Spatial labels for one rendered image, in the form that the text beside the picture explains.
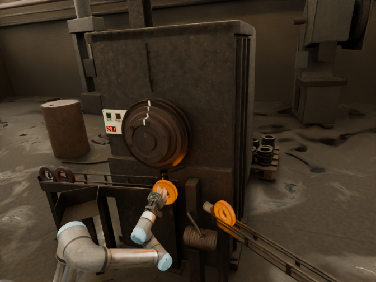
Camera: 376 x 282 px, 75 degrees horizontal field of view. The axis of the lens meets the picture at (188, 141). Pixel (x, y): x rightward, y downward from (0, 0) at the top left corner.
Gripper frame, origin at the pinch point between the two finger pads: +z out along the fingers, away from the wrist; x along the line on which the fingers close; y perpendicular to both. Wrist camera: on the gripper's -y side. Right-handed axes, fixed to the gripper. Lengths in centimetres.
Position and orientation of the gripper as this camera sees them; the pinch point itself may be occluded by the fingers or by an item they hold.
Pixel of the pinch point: (164, 189)
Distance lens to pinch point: 150.3
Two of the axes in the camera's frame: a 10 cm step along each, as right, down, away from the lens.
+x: -9.4, -1.0, 3.2
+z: 3.1, -6.0, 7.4
